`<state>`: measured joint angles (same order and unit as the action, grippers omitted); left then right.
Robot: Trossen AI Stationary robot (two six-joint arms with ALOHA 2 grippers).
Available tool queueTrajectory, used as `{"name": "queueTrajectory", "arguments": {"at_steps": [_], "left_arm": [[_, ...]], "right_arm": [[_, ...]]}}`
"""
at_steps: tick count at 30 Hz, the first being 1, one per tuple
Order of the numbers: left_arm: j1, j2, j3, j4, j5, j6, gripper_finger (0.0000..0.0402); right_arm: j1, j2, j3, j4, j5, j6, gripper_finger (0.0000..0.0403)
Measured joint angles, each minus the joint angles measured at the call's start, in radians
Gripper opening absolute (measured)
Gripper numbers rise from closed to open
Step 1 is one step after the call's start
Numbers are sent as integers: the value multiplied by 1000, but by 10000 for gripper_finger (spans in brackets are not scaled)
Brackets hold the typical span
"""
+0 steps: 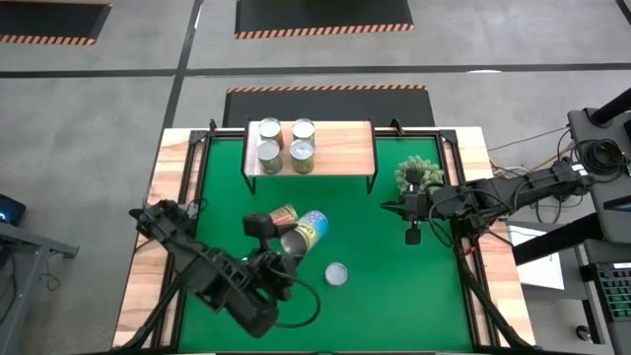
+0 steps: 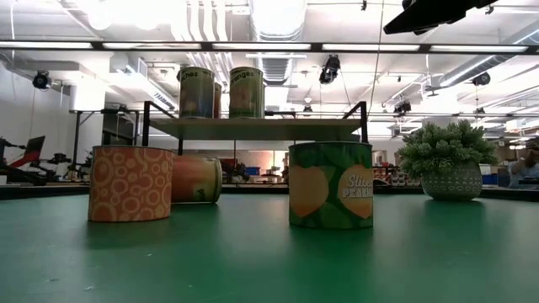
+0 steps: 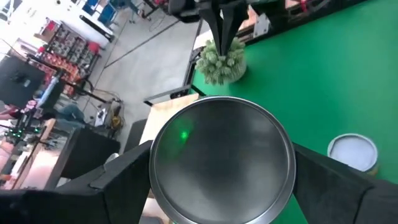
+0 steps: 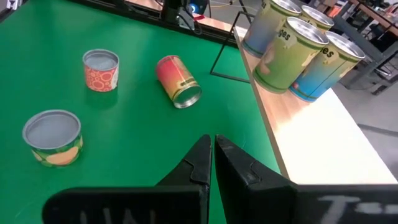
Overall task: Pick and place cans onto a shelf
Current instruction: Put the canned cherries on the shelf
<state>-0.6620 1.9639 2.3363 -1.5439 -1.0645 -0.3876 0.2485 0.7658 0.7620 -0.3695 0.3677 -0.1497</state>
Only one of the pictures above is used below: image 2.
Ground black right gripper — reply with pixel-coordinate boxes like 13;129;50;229
382;0;500;35

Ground tall green oranges label can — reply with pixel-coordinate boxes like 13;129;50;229
228;66;266;120

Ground short green sliced pears can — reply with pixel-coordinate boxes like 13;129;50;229
288;141;375;231

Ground tall red label can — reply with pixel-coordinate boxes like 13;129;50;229
213;82;223;120

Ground tall peaches label can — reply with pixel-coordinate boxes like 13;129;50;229
179;66;216;120

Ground tall orange pineapple label can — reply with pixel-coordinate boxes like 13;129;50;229
171;154;223;205

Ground short orange circle-pattern can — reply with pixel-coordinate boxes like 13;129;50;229
87;145;175;223

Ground wooden shelf black metal legs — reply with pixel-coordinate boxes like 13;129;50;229
141;99;370;157

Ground potted artificial green plant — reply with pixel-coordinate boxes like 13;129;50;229
396;120;500;202

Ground person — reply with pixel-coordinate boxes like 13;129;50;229
507;137;539;190

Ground green table mat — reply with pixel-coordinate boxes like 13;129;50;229
0;192;539;303

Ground black red background machine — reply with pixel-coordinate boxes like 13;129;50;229
0;135;47;187

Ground black ceiling-hung camera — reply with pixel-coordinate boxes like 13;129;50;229
471;71;492;88
392;99;414;115
31;70;53;91

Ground black overhead rig camera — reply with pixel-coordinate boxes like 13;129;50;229
318;54;342;85

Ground black background table frame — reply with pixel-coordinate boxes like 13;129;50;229
69;108;144;170

